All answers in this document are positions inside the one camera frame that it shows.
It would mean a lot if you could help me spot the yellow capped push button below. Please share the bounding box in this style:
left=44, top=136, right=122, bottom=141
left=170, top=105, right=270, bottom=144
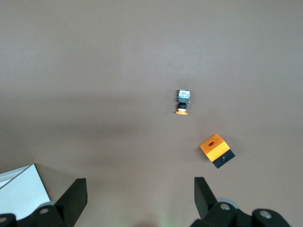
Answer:
left=175, top=89, right=192, bottom=116

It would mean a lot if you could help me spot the orange and black switch box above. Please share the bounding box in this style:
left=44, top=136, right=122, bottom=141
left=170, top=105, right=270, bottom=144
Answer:
left=199, top=133, right=236, bottom=169

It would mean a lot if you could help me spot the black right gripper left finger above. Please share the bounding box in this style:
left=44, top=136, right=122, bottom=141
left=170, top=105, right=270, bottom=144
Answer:
left=0, top=177, right=88, bottom=227

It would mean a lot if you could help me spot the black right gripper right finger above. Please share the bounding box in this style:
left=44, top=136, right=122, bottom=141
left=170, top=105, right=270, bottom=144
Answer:
left=191, top=176, right=294, bottom=227

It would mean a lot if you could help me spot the white drawer cabinet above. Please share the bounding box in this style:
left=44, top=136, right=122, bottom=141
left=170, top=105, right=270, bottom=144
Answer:
left=0, top=164, right=52, bottom=220

